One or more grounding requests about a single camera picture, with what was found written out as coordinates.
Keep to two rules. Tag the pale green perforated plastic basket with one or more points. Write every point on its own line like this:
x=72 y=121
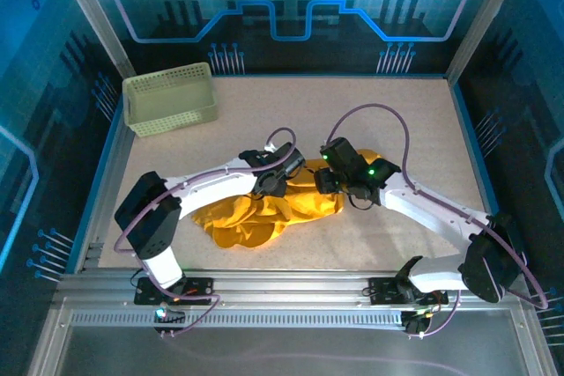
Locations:
x=167 y=98

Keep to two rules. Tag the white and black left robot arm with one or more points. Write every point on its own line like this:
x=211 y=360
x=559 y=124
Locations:
x=211 y=186

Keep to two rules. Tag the aluminium enclosure post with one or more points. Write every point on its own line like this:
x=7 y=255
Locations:
x=484 y=15
x=94 y=19

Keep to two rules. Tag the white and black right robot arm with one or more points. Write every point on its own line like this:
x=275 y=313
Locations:
x=432 y=213

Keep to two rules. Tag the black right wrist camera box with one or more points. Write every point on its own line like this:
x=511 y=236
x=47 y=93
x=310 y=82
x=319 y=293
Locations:
x=346 y=156

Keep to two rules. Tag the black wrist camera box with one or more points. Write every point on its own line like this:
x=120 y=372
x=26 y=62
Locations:
x=346 y=156
x=288 y=160

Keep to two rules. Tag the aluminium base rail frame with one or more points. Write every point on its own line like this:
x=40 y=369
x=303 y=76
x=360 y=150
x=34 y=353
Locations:
x=286 y=288

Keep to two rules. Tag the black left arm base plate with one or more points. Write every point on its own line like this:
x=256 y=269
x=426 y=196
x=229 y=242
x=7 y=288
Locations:
x=202 y=290

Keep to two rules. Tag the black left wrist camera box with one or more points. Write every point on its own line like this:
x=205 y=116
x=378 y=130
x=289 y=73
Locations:
x=288 y=160

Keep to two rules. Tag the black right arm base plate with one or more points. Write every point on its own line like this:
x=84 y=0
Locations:
x=385 y=290

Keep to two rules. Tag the mustard yellow t-shirt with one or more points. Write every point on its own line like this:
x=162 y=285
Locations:
x=247 y=226

